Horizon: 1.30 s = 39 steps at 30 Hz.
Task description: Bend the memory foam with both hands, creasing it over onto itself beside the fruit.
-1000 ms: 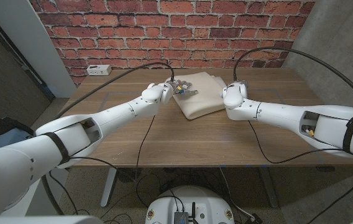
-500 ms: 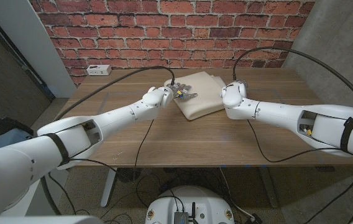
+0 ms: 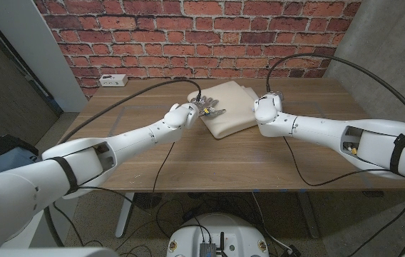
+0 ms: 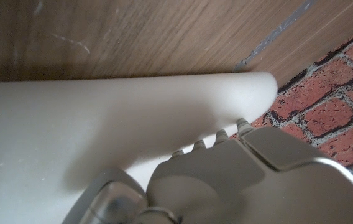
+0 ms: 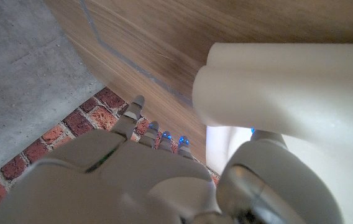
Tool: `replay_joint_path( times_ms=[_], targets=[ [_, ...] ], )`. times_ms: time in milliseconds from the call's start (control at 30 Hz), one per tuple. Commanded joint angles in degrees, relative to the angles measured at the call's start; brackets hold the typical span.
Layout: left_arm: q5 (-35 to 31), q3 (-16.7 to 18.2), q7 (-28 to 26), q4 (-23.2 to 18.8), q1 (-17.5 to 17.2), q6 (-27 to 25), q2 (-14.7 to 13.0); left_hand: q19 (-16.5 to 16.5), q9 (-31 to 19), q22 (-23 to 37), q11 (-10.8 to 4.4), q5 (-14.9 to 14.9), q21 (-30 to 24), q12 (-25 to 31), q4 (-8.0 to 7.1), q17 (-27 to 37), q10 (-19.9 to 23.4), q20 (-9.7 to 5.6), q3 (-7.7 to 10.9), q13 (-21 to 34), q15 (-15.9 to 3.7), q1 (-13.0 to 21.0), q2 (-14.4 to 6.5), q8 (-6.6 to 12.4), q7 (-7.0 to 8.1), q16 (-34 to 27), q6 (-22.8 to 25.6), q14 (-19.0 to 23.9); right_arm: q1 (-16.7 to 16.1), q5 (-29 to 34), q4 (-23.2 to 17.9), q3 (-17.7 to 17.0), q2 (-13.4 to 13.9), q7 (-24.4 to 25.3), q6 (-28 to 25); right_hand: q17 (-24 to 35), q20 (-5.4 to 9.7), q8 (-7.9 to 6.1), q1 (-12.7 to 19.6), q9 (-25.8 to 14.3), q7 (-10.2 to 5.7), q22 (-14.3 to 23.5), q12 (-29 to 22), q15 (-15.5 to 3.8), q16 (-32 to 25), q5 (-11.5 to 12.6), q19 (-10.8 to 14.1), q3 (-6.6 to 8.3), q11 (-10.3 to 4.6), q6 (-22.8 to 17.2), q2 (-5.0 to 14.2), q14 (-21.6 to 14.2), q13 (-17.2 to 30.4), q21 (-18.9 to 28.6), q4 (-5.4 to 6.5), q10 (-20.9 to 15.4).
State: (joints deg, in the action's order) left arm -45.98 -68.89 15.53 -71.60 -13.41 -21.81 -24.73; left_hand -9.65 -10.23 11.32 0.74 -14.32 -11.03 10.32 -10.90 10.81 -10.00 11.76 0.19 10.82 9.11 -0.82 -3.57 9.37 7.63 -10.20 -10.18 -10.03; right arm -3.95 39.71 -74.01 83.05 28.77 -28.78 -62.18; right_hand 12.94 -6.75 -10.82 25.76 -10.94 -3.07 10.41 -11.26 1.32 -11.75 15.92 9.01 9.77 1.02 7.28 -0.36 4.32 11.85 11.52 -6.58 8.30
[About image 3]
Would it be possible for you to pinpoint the grey table leg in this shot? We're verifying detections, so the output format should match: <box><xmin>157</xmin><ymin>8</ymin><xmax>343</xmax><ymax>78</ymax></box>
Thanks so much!
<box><xmin>297</xmin><ymin>192</ymin><xmax>321</xmax><ymax>239</ymax></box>

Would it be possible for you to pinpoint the cream memory foam sheet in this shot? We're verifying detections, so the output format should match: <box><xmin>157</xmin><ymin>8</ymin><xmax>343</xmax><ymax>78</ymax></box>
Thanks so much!
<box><xmin>187</xmin><ymin>80</ymin><xmax>260</xmax><ymax>140</ymax></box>

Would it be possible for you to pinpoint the thin black right arm wire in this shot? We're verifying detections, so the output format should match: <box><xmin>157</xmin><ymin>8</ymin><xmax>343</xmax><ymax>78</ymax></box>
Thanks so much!
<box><xmin>282</xmin><ymin>136</ymin><xmax>405</xmax><ymax>257</ymax></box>

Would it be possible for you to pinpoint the thin black arm wire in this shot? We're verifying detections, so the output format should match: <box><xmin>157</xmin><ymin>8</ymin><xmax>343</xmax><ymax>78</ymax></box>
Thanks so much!
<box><xmin>52</xmin><ymin>141</ymin><xmax>177</xmax><ymax>247</ymax></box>
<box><xmin>282</xmin><ymin>136</ymin><xmax>405</xmax><ymax>257</ymax></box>

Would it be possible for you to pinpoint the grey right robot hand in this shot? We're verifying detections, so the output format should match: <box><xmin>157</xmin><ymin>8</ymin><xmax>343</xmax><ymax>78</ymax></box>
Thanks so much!
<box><xmin>266</xmin><ymin>91</ymin><xmax>284</xmax><ymax>104</ymax></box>

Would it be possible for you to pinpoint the grey tape strip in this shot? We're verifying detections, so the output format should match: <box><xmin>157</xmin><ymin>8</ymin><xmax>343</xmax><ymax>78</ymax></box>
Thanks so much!
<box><xmin>108</xmin><ymin>106</ymin><xmax>127</xmax><ymax>136</ymax></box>

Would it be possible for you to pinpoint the white power strip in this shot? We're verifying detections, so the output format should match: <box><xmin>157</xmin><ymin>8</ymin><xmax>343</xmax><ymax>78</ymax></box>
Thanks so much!
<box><xmin>98</xmin><ymin>74</ymin><xmax>129</xmax><ymax>88</ymax></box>

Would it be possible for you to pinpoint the white table leg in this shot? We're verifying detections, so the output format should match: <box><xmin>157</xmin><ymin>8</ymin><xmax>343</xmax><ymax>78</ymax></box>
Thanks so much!
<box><xmin>115</xmin><ymin>192</ymin><xmax>135</xmax><ymax>238</ymax></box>

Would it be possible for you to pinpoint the black right arm strap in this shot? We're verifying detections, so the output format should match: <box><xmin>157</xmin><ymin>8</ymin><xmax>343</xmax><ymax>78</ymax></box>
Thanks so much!
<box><xmin>389</xmin><ymin>133</ymin><xmax>405</xmax><ymax>176</ymax></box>

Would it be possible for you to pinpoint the white floor cable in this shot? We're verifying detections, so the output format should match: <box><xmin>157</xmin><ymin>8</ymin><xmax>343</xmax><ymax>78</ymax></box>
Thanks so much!
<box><xmin>251</xmin><ymin>192</ymin><xmax>294</xmax><ymax>253</ymax></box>

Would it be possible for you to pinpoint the thin black left arm wire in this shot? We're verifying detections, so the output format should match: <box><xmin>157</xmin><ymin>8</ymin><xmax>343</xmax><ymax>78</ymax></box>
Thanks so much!
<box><xmin>52</xmin><ymin>141</ymin><xmax>177</xmax><ymax>247</ymax></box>

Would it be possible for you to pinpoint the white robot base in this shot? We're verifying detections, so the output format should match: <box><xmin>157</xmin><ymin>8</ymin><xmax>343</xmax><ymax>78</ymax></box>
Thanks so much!
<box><xmin>166</xmin><ymin>213</ymin><xmax>270</xmax><ymax>257</ymax></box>

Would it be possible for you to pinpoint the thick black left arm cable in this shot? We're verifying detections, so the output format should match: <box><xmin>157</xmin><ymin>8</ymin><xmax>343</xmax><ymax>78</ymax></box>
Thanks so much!
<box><xmin>43</xmin><ymin>79</ymin><xmax>203</xmax><ymax>248</ymax></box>

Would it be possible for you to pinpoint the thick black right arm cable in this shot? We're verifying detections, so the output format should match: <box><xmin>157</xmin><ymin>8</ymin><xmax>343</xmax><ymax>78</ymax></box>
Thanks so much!
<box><xmin>265</xmin><ymin>53</ymin><xmax>405</xmax><ymax>257</ymax></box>

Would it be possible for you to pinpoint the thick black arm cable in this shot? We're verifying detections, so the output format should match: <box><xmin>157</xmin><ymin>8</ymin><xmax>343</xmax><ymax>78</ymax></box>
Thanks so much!
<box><xmin>43</xmin><ymin>79</ymin><xmax>203</xmax><ymax>248</ymax></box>
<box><xmin>265</xmin><ymin>53</ymin><xmax>405</xmax><ymax>257</ymax></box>

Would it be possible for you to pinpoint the black round floor device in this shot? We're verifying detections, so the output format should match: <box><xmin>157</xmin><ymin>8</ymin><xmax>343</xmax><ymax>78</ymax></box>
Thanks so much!
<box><xmin>133</xmin><ymin>192</ymin><xmax>163</xmax><ymax>211</ymax></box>

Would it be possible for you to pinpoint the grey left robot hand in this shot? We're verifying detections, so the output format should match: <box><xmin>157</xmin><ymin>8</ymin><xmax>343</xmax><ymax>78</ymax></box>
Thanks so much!
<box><xmin>190</xmin><ymin>94</ymin><xmax>227</xmax><ymax>118</ymax></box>

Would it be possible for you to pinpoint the red brick printed backdrop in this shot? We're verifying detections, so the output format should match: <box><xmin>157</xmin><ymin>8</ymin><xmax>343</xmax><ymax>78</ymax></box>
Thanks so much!
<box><xmin>33</xmin><ymin>0</ymin><xmax>363</xmax><ymax>99</ymax></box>

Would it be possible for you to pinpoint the grey electronics box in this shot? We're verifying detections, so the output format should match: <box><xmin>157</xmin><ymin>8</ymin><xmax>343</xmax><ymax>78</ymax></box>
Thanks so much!
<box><xmin>199</xmin><ymin>242</ymin><xmax>217</xmax><ymax>257</ymax></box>

